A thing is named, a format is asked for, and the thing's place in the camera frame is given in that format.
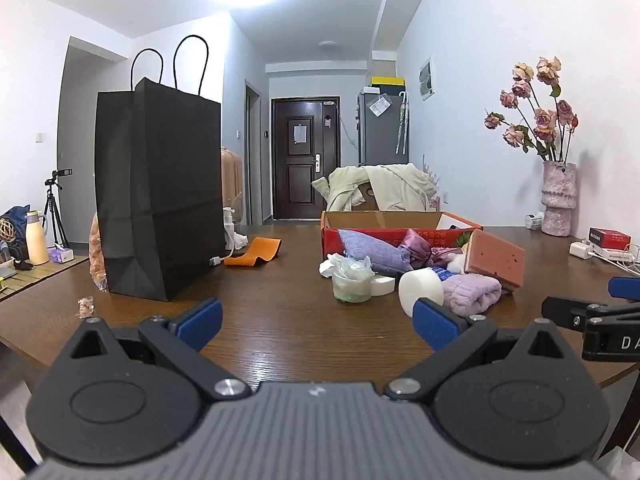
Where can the white folded umbrella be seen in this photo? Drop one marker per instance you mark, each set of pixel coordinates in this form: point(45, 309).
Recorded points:
point(401, 125)

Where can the netted snack bag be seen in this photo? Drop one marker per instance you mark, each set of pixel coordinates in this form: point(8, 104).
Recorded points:
point(98, 260)

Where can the dark brown entrance door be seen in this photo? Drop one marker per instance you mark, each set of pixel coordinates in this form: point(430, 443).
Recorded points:
point(305, 180)

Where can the white and yellow plush toy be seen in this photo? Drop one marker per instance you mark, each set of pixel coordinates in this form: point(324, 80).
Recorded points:
point(456, 261)

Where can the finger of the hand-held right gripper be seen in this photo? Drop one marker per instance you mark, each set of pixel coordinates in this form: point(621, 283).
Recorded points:
point(625, 287)
point(565, 310)

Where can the clear cup with plastic wrap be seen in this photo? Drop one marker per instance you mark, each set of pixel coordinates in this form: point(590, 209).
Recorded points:
point(352, 285)

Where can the lavender cloth pouch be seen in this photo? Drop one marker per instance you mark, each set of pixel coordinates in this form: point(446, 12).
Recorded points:
point(367, 250)

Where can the small round ceiling lamp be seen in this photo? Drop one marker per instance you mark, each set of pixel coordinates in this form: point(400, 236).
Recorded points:
point(331, 45)

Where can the red cardboard box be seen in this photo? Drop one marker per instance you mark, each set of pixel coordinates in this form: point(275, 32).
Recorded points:
point(380, 219)

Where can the blue tissue pack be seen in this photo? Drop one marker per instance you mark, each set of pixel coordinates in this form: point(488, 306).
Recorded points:
point(442, 273)

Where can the grey refrigerator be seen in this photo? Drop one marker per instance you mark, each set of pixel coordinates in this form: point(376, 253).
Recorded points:
point(380, 135)

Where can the pink sponge block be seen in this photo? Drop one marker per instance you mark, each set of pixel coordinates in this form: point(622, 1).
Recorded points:
point(495, 257)

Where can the white thermos bottle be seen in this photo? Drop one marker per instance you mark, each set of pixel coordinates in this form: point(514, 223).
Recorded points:
point(36, 240)

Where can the lilac towel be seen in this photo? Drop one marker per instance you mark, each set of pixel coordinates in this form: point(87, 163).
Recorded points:
point(472, 292)

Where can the white plastic bag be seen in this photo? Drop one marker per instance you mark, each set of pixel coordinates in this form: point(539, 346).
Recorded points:
point(620, 465)

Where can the wall electrical panel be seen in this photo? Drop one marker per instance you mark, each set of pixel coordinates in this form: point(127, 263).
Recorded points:
point(425, 80)

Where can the pale decorative branches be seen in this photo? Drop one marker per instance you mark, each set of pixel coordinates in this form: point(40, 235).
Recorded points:
point(432, 172)

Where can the purple satin pouch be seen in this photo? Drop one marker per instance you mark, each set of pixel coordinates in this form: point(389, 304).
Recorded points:
point(417, 250)

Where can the small black camera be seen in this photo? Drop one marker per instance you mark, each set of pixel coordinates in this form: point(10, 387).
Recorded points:
point(65, 172)

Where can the purple tissue box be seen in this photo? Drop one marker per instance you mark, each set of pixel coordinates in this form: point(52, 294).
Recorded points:
point(62, 255)

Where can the small white jar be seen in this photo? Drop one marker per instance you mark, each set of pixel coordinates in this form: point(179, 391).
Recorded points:
point(534, 221)

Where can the white round puck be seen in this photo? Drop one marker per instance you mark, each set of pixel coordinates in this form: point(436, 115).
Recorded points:
point(385, 286)

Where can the black paper bag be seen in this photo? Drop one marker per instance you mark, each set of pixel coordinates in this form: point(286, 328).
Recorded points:
point(155, 185)

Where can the speckled pink vase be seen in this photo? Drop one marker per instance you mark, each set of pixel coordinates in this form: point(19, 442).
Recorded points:
point(558, 200)

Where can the small wrapped candy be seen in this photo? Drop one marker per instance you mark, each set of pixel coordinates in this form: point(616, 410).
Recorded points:
point(85, 307)

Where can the yellow box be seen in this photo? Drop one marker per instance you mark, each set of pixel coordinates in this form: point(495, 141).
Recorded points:
point(387, 81)

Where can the pink suitcase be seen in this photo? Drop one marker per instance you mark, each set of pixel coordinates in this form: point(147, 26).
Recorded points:
point(232, 175)

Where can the grey interior door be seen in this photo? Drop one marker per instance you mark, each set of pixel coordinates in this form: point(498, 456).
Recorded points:
point(252, 160)

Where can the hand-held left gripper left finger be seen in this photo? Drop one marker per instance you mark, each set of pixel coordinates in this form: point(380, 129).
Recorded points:
point(202, 320)

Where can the beige coat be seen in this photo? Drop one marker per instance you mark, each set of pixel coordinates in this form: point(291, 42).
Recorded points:
point(400, 185)

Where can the white paper notice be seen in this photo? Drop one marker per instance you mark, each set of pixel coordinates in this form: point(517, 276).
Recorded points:
point(300, 132)

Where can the brown chair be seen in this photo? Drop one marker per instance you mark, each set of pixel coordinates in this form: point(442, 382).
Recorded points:
point(367, 198)

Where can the dark blue backpack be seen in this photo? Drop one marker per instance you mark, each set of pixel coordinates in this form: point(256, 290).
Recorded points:
point(17, 220)

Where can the dried pink roses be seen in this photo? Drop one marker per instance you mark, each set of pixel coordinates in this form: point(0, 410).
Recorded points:
point(544, 120)

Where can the wooden side table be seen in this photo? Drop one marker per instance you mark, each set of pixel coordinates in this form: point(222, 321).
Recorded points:
point(35, 277)

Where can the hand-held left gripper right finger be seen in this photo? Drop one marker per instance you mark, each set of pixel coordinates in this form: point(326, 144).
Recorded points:
point(435, 327)

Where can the red and black box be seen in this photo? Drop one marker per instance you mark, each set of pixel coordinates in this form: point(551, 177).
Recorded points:
point(609, 237)

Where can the white charger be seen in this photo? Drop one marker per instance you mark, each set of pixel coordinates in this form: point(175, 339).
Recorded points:
point(581, 250)

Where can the black tripod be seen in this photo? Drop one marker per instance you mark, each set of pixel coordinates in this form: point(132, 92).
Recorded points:
point(54, 210)

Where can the clear plastic document pouch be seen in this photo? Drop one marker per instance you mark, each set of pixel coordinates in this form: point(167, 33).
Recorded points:
point(380, 106)

